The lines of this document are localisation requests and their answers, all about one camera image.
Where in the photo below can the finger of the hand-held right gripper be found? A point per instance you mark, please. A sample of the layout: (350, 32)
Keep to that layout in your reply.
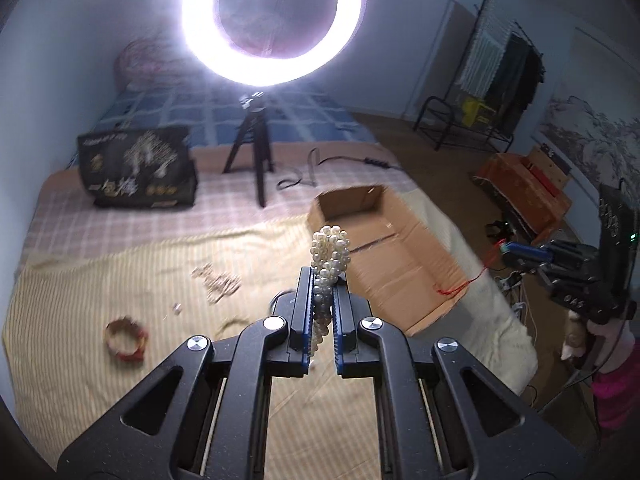
(520, 249)

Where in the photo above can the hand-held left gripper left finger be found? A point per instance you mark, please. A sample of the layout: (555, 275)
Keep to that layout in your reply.
(306, 310)

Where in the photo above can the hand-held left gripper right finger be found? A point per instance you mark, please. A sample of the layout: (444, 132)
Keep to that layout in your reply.
(341, 320)

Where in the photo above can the metal bangle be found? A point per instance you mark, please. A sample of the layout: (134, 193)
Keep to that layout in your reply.
(276, 297)

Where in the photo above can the cardboard box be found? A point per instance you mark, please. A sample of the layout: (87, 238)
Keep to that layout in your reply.
(400, 280)

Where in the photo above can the person's right forearm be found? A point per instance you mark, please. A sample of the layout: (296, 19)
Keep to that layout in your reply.
(617, 400)

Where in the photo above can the person's right hand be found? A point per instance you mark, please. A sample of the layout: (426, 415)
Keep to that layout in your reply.
(607, 345)

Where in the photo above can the black device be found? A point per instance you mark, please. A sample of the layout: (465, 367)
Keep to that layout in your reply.
(500, 230)

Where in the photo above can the wooden box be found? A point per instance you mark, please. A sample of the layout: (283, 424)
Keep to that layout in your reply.
(555, 175)

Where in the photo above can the yellow box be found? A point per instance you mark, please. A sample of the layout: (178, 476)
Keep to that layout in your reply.
(475, 110)

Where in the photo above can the dark hanging clothes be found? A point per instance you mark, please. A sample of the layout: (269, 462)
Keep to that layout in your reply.
(517, 80)

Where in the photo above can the black clothes rack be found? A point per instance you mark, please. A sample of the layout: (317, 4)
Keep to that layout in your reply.
(439, 98)

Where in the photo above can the white striped towel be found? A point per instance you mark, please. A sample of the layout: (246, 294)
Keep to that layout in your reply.
(482, 65)

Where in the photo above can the black tripod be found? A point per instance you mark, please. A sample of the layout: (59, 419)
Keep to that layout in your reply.
(250, 130)

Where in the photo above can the blue plaid quilt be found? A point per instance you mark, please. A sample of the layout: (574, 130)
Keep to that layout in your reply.
(310, 115)

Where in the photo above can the door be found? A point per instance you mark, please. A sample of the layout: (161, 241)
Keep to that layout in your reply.
(440, 60)

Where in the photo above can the yellow striped blanket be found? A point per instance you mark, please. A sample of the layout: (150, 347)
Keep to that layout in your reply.
(100, 290)

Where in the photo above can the black printed bag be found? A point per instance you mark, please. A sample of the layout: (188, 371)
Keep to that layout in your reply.
(140, 170)

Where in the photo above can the pink plaid sheet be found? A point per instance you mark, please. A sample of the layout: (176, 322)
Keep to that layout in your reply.
(75, 230)

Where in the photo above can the pink patterned pillow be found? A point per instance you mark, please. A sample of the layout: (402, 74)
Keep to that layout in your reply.
(145, 67)

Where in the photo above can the wall painting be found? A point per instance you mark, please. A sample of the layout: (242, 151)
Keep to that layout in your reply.
(590, 125)

